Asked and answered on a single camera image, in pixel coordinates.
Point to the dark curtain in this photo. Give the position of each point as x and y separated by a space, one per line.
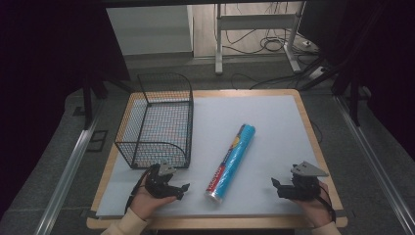
388 65
42 65

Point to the wooden table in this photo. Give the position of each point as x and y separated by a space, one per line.
306 111

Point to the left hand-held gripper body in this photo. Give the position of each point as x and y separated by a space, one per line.
156 184

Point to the black floor plate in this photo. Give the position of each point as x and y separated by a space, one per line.
97 141

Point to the white metal desk frame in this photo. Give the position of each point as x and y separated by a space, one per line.
257 22

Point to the pale grey panel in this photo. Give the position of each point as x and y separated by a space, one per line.
147 29

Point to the black metal stand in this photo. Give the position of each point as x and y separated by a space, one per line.
87 104
355 104

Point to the white power strip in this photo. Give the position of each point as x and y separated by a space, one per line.
306 42

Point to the person's left hand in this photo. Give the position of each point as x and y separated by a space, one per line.
143 202

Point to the pale grey table mat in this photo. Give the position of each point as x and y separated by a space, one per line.
270 130

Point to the aluminium floor rail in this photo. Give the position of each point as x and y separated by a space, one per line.
375 163
65 176

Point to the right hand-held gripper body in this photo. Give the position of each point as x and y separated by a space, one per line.
305 186

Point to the person's right hand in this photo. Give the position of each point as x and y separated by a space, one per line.
314 210

